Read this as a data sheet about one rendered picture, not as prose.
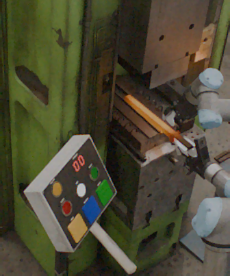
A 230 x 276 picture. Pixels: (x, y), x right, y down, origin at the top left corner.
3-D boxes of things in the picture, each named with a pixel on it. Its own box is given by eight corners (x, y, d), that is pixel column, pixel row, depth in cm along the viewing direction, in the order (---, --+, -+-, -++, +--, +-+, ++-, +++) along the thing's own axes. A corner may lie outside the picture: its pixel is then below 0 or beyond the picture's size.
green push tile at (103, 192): (113, 193, 240) (106, 178, 237) (104, 206, 235) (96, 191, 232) (109, 193, 241) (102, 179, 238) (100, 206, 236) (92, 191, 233)
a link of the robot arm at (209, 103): (235, 120, 201) (231, 90, 206) (201, 119, 200) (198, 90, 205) (228, 130, 208) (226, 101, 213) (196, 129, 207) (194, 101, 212)
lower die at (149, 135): (174, 137, 276) (176, 122, 271) (139, 154, 267) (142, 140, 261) (117, 87, 300) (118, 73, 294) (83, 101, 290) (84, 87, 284)
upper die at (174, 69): (186, 73, 253) (190, 55, 246) (149, 90, 243) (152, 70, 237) (124, 24, 276) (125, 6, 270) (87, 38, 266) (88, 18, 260)
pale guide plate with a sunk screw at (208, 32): (208, 57, 278) (215, 24, 266) (194, 63, 273) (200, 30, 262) (205, 54, 279) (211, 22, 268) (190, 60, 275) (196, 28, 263)
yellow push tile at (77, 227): (88, 228, 226) (80, 213, 223) (77, 242, 221) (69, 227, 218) (84, 228, 227) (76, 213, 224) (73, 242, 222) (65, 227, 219)
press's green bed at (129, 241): (176, 254, 341) (189, 198, 310) (123, 287, 323) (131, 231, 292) (116, 192, 372) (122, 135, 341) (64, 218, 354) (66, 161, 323)
